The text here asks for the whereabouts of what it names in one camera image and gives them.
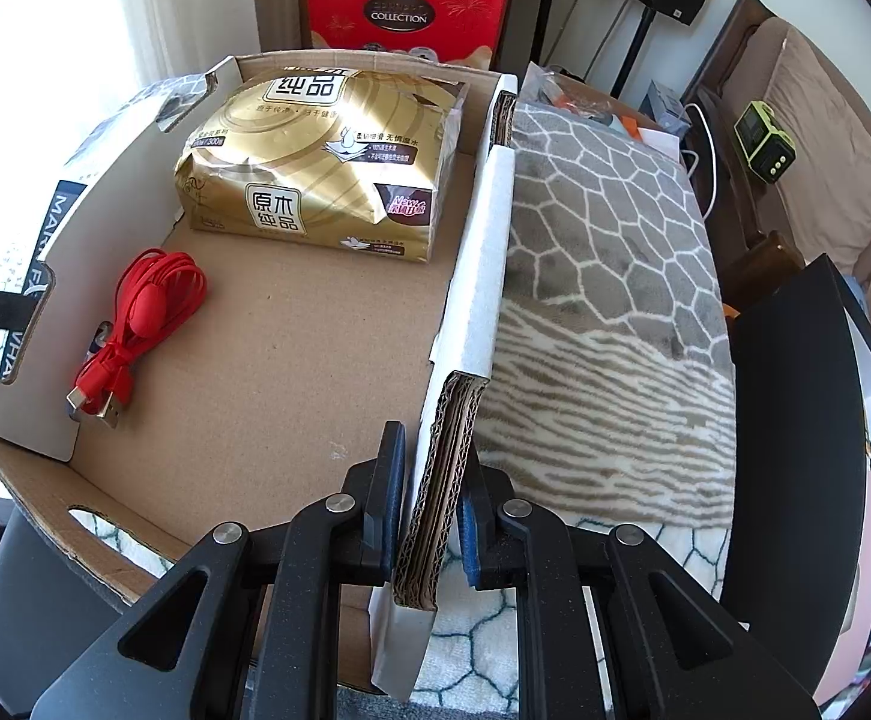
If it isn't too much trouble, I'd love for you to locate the cardboard tray box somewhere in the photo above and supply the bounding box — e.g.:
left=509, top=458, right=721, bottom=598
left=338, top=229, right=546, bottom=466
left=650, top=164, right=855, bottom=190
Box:
left=0, top=49, right=518, bottom=699

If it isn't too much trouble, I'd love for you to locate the red usb cable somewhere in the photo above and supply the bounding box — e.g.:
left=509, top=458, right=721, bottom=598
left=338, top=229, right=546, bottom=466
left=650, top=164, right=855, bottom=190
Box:
left=64, top=247, right=209, bottom=431

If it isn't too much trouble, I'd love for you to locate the gold tissue pack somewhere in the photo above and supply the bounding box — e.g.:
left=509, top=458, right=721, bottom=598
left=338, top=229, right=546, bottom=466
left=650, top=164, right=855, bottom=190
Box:
left=175, top=67, right=468, bottom=262

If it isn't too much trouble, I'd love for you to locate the grey patterned blanket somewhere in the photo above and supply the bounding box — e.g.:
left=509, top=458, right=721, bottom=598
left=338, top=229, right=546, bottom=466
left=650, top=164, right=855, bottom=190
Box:
left=411, top=99, right=741, bottom=714

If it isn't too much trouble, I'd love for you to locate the brown sofa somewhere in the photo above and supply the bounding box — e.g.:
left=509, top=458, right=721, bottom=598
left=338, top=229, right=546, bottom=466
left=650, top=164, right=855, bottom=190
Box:
left=684, top=0, right=871, bottom=322

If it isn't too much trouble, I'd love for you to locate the green portable speaker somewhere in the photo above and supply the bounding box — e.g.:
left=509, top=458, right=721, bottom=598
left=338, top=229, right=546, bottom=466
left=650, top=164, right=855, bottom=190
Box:
left=733, top=99, right=797, bottom=184

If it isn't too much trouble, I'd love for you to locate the cardboard box of clutter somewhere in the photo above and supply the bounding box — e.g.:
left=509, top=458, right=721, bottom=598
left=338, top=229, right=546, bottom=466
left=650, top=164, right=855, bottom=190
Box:
left=520, top=62, right=681, bottom=161

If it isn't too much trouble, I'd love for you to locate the red chocolate gift bag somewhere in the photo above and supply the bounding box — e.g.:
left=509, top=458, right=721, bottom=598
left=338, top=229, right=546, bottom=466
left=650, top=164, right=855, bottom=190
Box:
left=305, top=0, right=507, bottom=70

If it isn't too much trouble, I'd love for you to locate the white charging cable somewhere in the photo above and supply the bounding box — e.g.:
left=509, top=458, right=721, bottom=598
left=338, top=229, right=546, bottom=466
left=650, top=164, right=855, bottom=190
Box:
left=679, top=99, right=719, bottom=223

